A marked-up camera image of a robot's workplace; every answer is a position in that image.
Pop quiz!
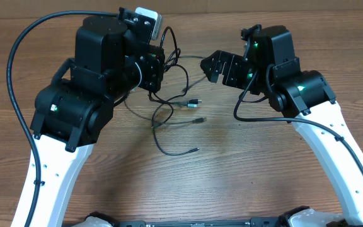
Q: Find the black usb cable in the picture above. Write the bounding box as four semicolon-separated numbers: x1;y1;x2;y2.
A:
123;26;207;157

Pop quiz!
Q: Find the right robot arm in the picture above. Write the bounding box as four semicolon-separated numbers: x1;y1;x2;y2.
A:
200;25;363;226

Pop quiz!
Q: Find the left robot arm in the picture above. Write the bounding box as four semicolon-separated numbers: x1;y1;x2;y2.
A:
12;11;164;226

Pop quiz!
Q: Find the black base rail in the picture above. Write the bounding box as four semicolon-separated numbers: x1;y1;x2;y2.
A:
115;217;280;227

